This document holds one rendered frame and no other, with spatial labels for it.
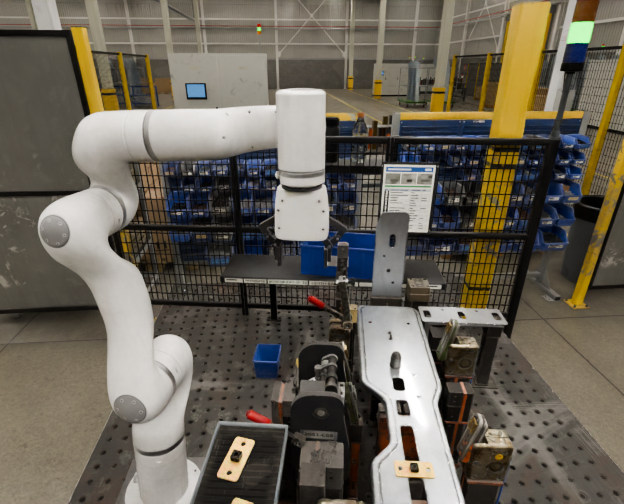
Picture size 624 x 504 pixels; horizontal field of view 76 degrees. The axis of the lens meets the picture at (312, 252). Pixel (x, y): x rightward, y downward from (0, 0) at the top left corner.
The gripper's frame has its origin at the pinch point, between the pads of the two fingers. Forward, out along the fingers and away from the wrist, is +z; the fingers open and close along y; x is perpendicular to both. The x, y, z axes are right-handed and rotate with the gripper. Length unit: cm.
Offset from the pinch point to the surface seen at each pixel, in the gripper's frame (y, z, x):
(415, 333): 32, 45, 40
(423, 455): 27, 45, -6
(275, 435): -3.7, 28.7, -17.7
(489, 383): 65, 74, 52
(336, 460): 8.0, 37.1, -15.5
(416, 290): 35, 40, 60
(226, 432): -13.2, 28.7, -17.8
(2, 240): -224, 71, 160
